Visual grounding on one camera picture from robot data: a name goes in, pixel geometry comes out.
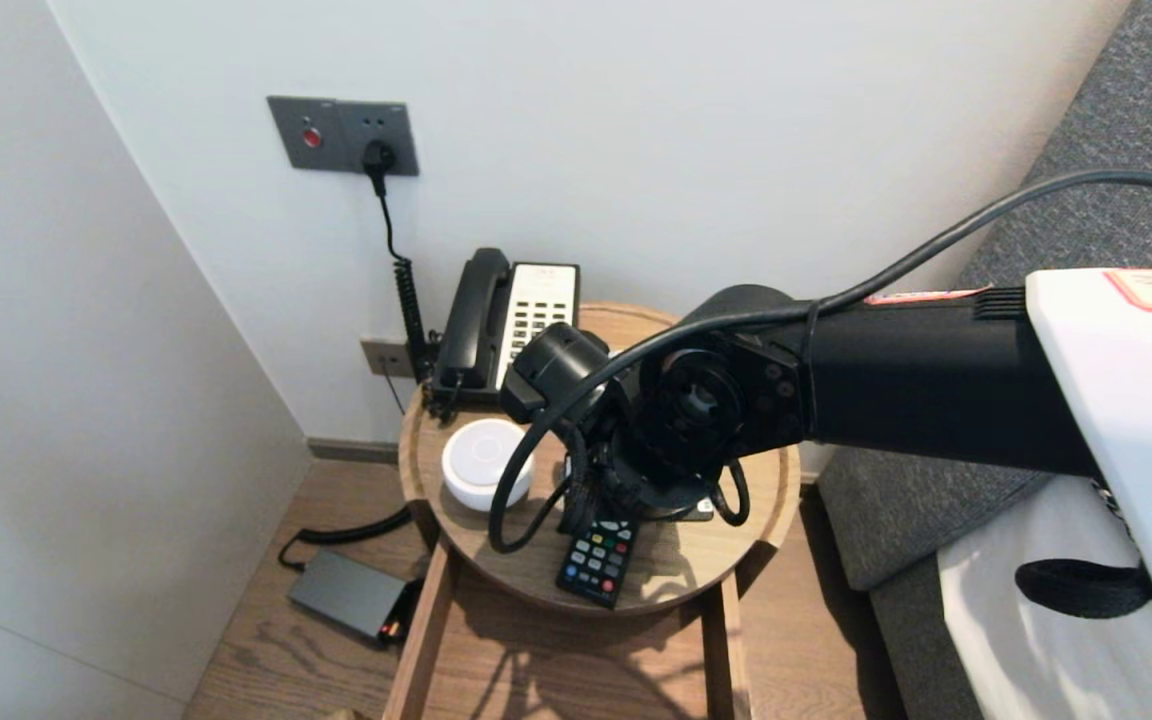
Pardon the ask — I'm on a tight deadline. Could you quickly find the black TV remote control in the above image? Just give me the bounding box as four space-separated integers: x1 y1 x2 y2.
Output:
556 518 640 609

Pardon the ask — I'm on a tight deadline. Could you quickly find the white round smart speaker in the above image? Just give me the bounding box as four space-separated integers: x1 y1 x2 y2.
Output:
441 418 537 514

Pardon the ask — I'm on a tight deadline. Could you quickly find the curved wooden table drawer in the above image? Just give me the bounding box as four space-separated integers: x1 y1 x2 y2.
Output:
326 540 753 720

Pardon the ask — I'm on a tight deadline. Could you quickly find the round wooden side table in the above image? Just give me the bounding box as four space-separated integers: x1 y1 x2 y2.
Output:
398 303 802 618

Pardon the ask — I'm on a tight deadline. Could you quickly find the black and white telephone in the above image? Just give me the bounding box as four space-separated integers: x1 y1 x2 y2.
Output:
431 262 580 407

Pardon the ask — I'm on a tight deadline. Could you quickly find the black telephone handset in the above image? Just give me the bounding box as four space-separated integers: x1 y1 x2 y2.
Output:
433 248 513 393

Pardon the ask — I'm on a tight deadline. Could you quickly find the gray power adapter box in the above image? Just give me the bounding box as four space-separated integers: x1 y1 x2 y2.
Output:
288 550 407 643

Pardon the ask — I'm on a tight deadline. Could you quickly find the gray fabric headboard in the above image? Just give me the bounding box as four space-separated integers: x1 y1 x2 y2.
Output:
816 0 1152 593

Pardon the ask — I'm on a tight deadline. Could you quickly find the braided black cable sleeve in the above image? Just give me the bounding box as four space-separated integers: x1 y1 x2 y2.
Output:
558 448 594 538

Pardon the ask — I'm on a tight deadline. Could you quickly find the black coiled handset cord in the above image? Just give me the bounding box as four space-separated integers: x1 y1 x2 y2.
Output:
422 372 464 422

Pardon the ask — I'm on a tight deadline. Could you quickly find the beige wall phone jack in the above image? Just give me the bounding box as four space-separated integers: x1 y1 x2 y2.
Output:
361 338 415 381

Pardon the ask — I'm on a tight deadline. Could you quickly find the gray fabric bed frame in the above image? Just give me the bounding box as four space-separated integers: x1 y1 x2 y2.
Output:
869 553 989 720

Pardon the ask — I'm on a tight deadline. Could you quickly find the black plug with coiled cable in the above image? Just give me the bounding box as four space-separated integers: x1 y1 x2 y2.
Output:
279 140 434 573

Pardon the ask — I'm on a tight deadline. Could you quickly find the gray wall power socket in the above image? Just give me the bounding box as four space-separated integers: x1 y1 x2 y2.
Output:
336 100 419 178

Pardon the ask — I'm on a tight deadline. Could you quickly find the black strap loop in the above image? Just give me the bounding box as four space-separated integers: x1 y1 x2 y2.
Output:
1014 558 1152 621

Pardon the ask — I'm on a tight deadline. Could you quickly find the gray wall switch red button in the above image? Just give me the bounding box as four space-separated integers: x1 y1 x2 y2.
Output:
268 97 342 173

